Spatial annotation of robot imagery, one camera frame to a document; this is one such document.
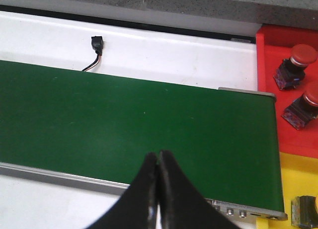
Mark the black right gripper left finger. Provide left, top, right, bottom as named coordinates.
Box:
left=88, top=153, right=158, bottom=229

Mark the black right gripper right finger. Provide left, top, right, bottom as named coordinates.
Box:
left=157, top=150, right=238, bottom=229

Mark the yellow mushroom push button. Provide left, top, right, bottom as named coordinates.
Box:
left=291, top=195, right=318, bottom=229

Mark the red mushroom push button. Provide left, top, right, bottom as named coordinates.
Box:
left=273, top=44, right=318, bottom=90
left=282, top=81, right=318, bottom=130

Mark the green conveyor belt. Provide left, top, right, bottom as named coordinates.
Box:
left=0, top=61, right=284, bottom=212

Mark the yellow plastic tray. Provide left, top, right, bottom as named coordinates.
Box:
left=256, top=153, right=318, bottom=229

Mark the red object at right edge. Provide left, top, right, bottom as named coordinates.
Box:
left=256, top=25, right=318, bottom=158

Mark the grey stone slab right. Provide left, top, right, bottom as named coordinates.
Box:
left=144, top=0, right=318, bottom=30

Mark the aluminium conveyor side rail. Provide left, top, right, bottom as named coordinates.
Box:
left=0, top=162, right=288, bottom=221

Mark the black sensor with cable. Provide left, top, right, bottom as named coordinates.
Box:
left=82, top=36, right=104, bottom=72

